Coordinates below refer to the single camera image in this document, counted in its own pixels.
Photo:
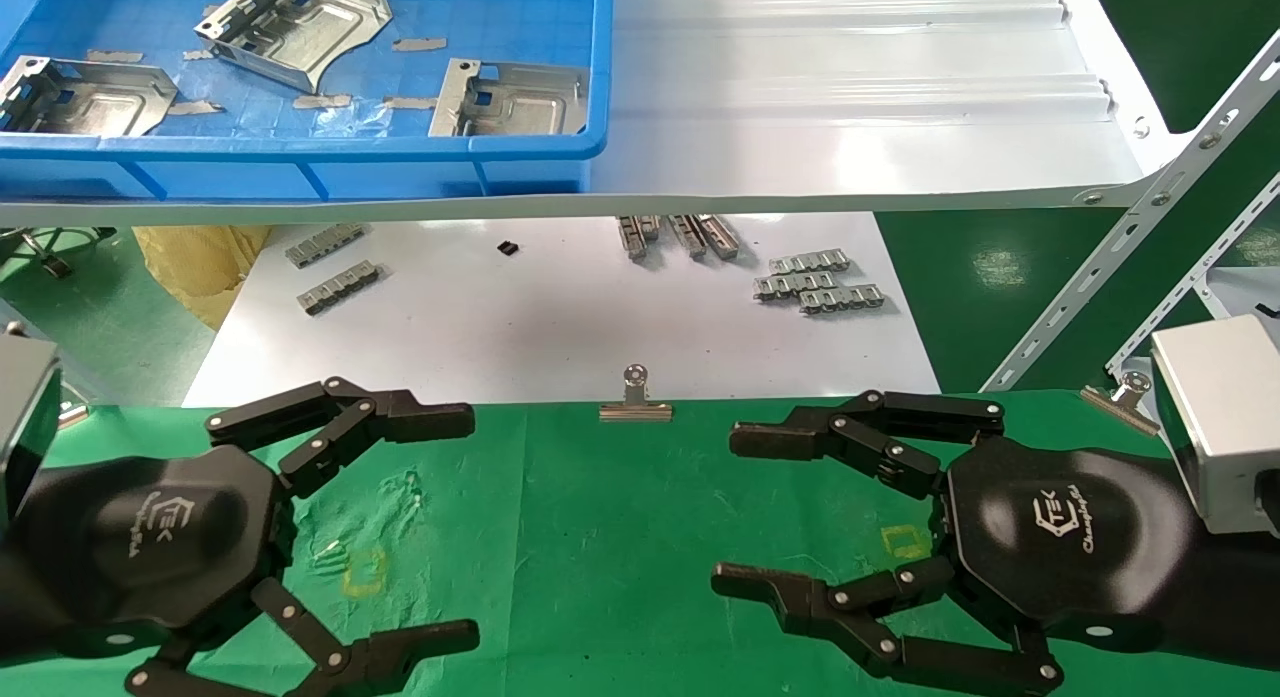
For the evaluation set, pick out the white perforated angle bar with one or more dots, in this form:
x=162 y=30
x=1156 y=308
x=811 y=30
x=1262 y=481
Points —
x=1130 y=227
x=1190 y=282

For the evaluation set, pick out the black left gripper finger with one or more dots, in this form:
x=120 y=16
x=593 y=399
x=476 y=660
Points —
x=420 y=420

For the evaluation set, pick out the stamped metal bracket part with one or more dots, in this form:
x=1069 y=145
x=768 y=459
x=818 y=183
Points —
x=95 y=102
x=520 y=102
x=300 y=27

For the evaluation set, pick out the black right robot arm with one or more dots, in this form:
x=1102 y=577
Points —
x=1240 y=597

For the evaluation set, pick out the white sheet metal shelf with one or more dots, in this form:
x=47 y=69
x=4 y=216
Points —
x=850 y=97

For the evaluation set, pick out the green table cloth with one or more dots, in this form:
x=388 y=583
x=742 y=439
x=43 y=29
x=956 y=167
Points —
x=600 y=537

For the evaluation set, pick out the blue plastic bin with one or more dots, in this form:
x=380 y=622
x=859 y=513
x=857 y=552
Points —
x=250 y=167

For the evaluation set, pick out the white side panel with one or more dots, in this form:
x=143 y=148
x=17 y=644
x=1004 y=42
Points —
x=1235 y=287

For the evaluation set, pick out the white board sheet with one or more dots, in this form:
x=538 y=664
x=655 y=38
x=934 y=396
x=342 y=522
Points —
x=550 y=327

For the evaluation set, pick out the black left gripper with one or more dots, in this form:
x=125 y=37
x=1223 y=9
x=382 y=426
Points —
x=150 y=537

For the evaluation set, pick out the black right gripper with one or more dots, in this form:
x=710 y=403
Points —
x=1070 y=537

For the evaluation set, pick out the yellow plastic bag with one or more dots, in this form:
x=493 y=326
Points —
x=200 y=267

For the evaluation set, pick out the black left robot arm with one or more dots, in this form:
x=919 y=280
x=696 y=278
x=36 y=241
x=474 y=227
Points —
x=20 y=597

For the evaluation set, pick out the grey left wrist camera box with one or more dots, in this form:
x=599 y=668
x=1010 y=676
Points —
x=25 y=417

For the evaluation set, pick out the small metal clip strip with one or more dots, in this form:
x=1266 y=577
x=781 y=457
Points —
x=323 y=245
x=631 y=237
x=338 y=288
x=795 y=284
x=719 y=235
x=651 y=226
x=840 y=298
x=808 y=262
x=687 y=235

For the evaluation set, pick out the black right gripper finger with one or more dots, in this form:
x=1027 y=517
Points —
x=790 y=439

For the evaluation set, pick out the black chair base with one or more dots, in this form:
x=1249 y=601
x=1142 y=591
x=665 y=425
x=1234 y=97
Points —
x=45 y=249

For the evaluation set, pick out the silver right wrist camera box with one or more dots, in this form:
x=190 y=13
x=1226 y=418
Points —
x=1220 y=407

